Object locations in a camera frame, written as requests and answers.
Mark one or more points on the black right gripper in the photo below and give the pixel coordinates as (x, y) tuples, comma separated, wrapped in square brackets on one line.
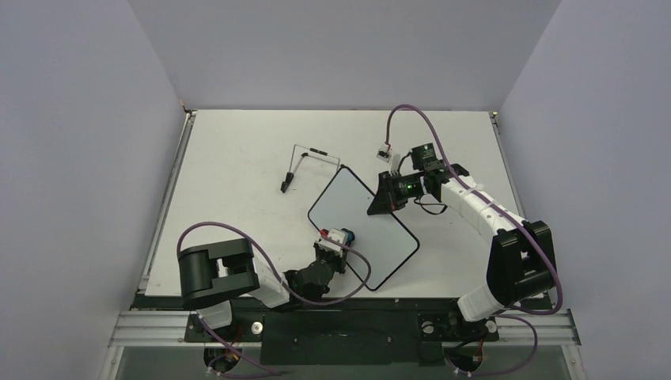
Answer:
[(392, 191)]

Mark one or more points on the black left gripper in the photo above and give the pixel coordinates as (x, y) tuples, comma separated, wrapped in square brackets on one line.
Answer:
[(338, 260)]

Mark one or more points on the black framed whiteboard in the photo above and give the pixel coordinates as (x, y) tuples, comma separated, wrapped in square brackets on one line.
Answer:
[(382, 239)]

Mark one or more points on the blue whiteboard eraser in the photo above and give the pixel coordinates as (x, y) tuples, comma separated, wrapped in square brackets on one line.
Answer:
[(350, 237)]

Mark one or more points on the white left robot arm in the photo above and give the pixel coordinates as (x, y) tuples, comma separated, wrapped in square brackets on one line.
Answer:
[(212, 275)]

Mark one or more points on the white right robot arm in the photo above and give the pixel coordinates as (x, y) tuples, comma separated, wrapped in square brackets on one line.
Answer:
[(521, 262)]

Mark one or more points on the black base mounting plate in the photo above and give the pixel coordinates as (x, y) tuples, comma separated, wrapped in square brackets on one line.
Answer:
[(360, 331)]

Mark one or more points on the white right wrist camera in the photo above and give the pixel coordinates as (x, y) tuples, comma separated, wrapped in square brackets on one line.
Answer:
[(386, 154)]

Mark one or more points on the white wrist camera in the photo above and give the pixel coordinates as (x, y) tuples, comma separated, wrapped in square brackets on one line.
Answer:
[(333, 238), (386, 154)]

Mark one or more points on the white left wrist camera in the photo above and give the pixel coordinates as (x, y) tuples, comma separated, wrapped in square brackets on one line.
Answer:
[(333, 238)]

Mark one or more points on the wire whiteboard stand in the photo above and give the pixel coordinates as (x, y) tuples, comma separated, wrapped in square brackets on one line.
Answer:
[(305, 157)]

